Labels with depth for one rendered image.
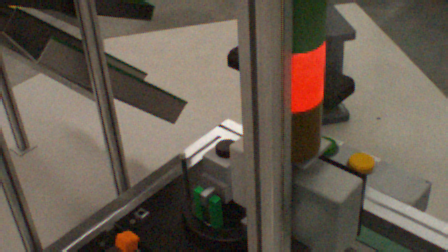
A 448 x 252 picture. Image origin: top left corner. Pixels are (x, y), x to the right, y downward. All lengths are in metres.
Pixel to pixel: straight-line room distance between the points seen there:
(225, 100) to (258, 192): 0.79
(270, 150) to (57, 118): 0.90
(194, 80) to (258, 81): 0.94
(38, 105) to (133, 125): 0.24
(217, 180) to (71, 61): 0.26
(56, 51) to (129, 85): 0.14
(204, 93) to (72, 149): 0.31
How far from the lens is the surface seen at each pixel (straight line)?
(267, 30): 0.39
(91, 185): 1.11
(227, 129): 1.03
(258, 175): 0.49
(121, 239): 0.70
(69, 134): 1.25
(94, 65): 0.83
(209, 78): 1.36
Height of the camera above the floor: 1.57
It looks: 36 degrees down
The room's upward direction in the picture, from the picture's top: 4 degrees counter-clockwise
